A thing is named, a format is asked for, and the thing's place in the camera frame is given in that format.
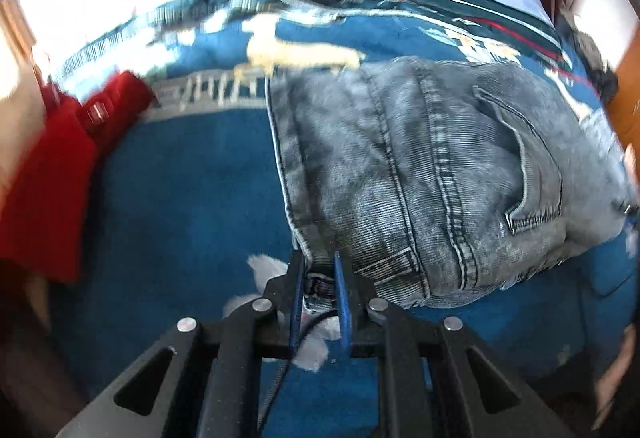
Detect orange wooden furniture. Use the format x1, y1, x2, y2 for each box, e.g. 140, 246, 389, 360
602, 28, 640, 154

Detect dark cloth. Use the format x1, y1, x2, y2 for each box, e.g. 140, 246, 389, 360
570, 18, 622, 100

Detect grey corduroy pants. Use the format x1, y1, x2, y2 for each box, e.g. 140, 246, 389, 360
267, 56, 632, 314

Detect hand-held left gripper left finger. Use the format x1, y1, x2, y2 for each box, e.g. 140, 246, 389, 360
56, 249, 306, 438

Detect red cloth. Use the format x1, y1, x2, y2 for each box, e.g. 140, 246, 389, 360
0, 71, 157, 284

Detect black cable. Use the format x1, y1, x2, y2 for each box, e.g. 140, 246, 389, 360
255, 311, 336, 438

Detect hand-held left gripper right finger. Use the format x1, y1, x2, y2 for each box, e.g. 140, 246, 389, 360
334, 251, 581, 438

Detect blue deer printed blanket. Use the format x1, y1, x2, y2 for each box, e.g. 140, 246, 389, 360
45, 8, 636, 438

